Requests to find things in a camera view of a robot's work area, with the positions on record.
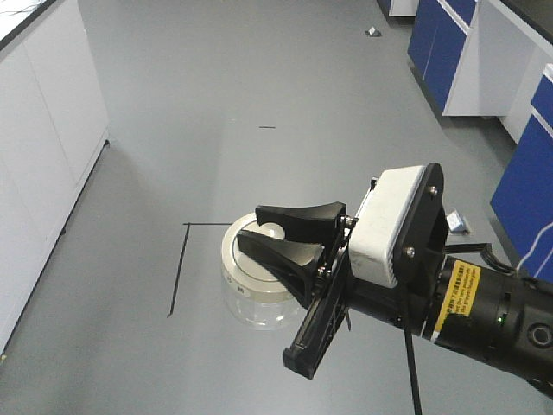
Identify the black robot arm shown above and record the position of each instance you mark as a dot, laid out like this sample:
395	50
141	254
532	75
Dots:
483	313

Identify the glass jar with white lid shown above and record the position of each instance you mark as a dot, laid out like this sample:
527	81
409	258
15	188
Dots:
253	295

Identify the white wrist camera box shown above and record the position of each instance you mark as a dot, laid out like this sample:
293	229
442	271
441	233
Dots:
379	221

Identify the white lab cabinet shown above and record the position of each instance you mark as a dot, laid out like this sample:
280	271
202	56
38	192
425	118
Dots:
54	125

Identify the blue lab cabinets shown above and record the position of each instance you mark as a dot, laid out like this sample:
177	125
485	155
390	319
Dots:
494	59

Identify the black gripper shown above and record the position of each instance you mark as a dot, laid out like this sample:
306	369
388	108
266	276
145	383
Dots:
417	258

